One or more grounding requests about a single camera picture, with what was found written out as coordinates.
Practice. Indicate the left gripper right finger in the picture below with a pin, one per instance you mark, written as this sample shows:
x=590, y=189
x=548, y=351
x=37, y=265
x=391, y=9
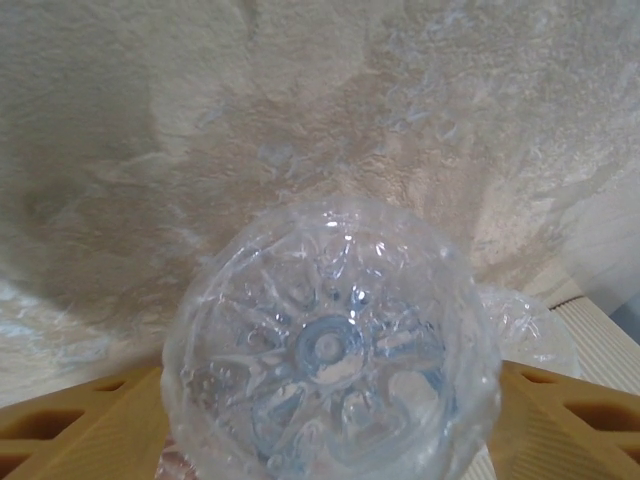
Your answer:
x=575, y=435

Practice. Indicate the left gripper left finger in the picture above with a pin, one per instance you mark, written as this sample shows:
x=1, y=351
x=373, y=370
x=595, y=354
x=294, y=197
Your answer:
x=75, y=440

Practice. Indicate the blue label blue cap bottle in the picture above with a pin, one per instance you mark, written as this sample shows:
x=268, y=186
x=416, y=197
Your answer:
x=325, y=350

